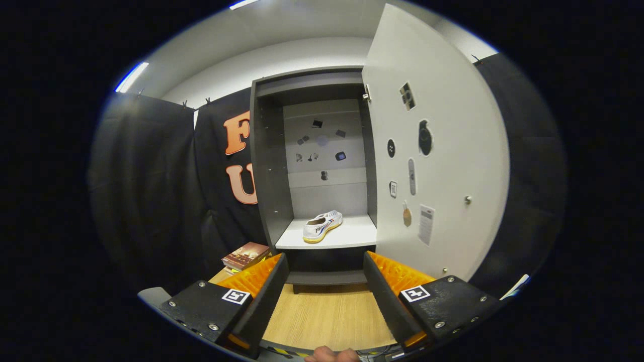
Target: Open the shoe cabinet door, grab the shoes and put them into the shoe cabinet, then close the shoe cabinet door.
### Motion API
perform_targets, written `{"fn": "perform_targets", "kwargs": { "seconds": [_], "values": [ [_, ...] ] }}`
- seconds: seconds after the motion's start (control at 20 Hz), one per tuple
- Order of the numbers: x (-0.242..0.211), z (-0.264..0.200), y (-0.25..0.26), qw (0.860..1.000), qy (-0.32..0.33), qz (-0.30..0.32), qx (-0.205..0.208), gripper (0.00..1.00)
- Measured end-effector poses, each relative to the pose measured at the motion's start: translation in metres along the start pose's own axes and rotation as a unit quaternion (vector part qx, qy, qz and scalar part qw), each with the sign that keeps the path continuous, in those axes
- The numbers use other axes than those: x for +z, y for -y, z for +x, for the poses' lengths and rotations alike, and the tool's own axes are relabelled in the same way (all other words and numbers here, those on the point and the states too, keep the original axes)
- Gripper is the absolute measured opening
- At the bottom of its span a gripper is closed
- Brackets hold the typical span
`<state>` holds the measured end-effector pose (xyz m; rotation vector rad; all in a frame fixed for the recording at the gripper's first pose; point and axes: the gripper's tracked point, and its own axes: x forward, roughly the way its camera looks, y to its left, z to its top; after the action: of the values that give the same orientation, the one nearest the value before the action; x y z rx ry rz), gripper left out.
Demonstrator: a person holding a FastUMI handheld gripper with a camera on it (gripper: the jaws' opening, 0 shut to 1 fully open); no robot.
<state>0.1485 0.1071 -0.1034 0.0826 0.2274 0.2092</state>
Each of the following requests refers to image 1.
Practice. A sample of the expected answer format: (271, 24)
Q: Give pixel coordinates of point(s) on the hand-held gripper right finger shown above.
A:
(387, 299)

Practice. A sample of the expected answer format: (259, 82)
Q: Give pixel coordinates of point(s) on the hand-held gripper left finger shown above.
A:
(264, 301)

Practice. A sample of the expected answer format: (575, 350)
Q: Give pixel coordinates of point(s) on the white canvas shoe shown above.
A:
(322, 229)

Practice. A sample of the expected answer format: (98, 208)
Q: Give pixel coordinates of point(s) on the dark grey shoe cabinet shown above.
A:
(271, 176)

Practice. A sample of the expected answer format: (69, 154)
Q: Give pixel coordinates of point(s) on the metal door hinge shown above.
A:
(367, 94)

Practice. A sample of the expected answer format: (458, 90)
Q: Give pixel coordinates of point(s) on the brown book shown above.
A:
(246, 254)

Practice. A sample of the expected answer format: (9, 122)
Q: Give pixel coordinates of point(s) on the grey panel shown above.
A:
(153, 295)

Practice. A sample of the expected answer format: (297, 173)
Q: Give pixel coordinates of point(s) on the black backdrop cloth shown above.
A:
(151, 201)

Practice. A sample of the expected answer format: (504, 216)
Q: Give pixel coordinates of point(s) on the row of black cloth clips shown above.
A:
(184, 104)

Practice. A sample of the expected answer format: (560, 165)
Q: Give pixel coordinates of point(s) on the ceiling light strip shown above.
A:
(132, 77)

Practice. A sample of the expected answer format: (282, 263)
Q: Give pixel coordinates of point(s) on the ceiling light panel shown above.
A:
(244, 4)

